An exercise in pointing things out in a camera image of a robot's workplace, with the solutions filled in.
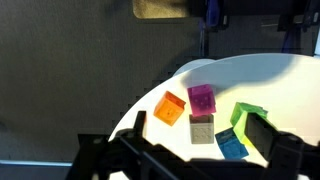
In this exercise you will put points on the orange building block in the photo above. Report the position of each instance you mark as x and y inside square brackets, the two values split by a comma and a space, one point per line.
[169, 109]

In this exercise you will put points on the magenta building block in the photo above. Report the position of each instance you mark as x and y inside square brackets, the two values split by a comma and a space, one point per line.
[201, 100]

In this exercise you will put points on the grey building block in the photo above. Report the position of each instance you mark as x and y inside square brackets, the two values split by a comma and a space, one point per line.
[201, 131]

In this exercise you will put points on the light green building block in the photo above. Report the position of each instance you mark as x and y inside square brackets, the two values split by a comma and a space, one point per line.
[245, 108]

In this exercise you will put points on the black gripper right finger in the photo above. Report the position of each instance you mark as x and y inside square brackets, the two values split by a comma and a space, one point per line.
[261, 135]

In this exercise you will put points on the blue orange clamp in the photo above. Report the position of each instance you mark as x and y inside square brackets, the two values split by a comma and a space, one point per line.
[212, 13]

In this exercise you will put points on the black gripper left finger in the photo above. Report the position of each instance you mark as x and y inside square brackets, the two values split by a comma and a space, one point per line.
[140, 122]

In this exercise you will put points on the blue building block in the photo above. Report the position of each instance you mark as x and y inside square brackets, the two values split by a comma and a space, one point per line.
[231, 146]

